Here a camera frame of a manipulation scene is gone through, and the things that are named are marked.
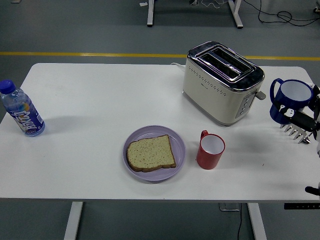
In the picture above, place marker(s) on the white background desk leg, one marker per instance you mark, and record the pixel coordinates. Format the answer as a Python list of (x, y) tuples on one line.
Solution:
[(236, 15), (150, 12)]

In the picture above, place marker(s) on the white paper scrap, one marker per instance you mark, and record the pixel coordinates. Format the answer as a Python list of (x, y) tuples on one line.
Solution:
[(143, 4)]

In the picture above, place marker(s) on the blue enamel mug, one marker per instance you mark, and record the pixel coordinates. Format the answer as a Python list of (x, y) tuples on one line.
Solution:
[(287, 98)]

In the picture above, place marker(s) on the cream and chrome toaster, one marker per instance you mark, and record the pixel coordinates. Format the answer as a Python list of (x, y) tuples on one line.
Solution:
[(212, 100)]

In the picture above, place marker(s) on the red enamel mug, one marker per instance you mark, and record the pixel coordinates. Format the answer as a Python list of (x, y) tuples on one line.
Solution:
[(207, 160)]

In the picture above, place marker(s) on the slice of bread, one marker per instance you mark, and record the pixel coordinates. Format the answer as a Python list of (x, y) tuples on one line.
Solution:
[(150, 152)]

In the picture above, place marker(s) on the lilac plate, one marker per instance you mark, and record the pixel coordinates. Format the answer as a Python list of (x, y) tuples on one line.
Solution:
[(152, 176)]

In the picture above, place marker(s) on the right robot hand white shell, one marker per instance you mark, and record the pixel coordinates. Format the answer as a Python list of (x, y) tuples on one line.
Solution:
[(305, 121)]

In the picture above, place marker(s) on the black table control panel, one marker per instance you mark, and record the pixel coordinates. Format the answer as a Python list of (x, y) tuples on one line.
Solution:
[(297, 206)]

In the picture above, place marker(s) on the blue-capped drink bottle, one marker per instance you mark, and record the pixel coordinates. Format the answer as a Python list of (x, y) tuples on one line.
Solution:
[(23, 112)]

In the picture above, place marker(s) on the grey box under table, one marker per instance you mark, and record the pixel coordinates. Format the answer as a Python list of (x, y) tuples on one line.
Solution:
[(228, 207)]

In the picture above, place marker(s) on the metal toast rack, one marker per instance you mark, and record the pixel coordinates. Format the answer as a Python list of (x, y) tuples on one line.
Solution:
[(297, 133)]

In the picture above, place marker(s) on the white table leg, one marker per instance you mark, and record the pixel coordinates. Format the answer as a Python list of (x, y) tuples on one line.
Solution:
[(73, 220), (257, 222)]

